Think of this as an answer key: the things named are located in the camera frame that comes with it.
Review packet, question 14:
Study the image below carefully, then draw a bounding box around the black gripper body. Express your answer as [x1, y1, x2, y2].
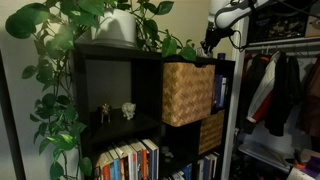
[203, 26, 236, 46]

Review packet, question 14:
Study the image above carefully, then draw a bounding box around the closet hanging rod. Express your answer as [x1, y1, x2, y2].
[253, 49, 320, 57]

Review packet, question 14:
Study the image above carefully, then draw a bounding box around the grey white book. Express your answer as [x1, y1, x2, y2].
[197, 159, 206, 180]

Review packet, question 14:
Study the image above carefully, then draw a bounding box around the brown book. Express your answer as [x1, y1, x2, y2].
[114, 143, 129, 180]

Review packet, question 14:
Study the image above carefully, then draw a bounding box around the white plastic storage bin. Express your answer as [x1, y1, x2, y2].
[238, 141, 294, 174]

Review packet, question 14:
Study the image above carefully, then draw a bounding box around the dark book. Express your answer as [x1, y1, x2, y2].
[94, 159, 103, 180]

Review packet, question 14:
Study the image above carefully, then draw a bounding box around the black coat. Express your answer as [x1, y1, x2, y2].
[264, 51, 303, 138]

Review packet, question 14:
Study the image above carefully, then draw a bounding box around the white red jacket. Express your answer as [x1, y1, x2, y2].
[246, 51, 281, 124]

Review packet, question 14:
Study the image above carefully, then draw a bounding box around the navy book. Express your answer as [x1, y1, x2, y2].
[131, 141, 144, 180]

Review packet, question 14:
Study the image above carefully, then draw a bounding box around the cardboard box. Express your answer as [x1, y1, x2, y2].
[304, 14, 320, 38]

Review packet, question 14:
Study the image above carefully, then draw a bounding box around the white elephant figurine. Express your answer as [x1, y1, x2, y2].
[120, 101, 137, 121]

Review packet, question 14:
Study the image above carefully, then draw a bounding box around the white closet door frame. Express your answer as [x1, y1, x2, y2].
[221, 18, 249, 180]

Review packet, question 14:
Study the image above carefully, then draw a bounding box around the green pothos plant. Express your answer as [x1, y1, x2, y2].
[4, 0, 198, 180]

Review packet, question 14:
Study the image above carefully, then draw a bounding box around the woven bamboo basket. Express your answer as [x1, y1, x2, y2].
[162, 61, 217, 128]
[198, 109, 226, 155]

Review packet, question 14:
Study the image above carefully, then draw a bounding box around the dark storage bin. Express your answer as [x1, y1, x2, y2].
[249, 3, 309, 43]

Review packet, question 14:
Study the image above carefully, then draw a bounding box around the black cube bookshelf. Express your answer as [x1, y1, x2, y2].
[72, 42, 236, 180]

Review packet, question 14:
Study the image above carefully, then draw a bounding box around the brown coat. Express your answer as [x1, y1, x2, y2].
[296, 54, 320, 138]

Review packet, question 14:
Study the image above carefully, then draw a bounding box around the small orange book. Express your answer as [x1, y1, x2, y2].
[138, 146, 149, 180]

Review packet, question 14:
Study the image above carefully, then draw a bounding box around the blue book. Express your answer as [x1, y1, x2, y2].
[181, 163, 194, 180]
[203, 155, 212, 180]
[151, 143, 160, 180]
[108, 148, 122, 180]

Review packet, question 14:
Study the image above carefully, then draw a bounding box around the purple object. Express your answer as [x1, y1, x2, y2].
[304, 156, 320, 174]

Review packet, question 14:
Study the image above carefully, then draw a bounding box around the white plant pot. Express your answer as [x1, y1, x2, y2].
[90, 8, 138, 50]

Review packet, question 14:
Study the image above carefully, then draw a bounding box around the white closet shelf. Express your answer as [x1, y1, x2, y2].
[246, 34, 320, 51]

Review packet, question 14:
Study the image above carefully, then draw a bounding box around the blue circuits textbook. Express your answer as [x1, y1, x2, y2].
[213, 74, 224, 111]

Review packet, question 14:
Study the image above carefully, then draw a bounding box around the small orange object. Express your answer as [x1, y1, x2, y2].
[293, 159, 306, 170]

